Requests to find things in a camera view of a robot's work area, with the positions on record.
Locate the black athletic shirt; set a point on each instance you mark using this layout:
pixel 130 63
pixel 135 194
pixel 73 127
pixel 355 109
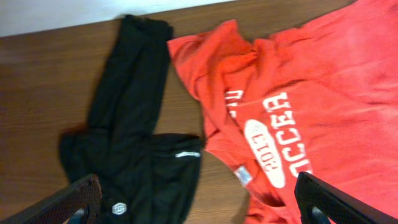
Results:
pixel 145 177

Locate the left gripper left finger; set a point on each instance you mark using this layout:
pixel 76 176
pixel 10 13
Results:
pixel 79 202

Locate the red soccer t-shirt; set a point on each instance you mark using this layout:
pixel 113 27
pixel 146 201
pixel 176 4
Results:
pixel 321 98

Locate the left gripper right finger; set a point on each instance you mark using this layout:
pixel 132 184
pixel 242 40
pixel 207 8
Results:
pixel 322 203

